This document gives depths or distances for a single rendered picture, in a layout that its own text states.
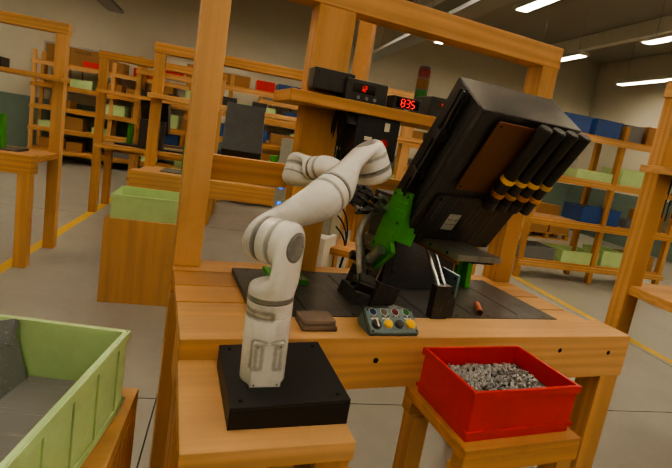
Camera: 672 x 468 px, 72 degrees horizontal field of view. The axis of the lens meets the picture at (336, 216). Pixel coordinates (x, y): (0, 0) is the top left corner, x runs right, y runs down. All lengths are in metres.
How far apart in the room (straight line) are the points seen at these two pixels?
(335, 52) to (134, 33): 10.16
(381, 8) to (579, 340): 1.33
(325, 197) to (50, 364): 0.64
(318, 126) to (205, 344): 0.91
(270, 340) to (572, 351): 1.12
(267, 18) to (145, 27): 2.68
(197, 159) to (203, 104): 0.18
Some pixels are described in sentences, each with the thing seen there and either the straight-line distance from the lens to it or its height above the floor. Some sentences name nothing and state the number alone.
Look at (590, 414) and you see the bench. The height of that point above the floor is 0.60.
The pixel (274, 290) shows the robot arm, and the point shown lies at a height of 1.10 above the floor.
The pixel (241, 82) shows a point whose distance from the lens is 8.43.
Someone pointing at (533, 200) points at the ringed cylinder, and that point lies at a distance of 1.56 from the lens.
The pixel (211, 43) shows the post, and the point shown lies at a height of 1.64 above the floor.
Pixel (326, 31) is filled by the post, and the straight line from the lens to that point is 1.75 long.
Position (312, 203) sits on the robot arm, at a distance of 0.99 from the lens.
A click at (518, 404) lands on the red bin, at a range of 1.20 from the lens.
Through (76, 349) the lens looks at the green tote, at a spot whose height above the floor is 0.91.
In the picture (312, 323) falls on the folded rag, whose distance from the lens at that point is 1.24.
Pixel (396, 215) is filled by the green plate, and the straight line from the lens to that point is 1.50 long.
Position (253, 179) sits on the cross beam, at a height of 1.20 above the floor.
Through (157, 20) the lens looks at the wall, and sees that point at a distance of 11.74.
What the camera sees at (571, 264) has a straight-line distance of 7.23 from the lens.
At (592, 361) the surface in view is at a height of 0.81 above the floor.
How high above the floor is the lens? 1.40
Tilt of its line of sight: 9 degrees down
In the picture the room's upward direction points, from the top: 9 degrees clockwise
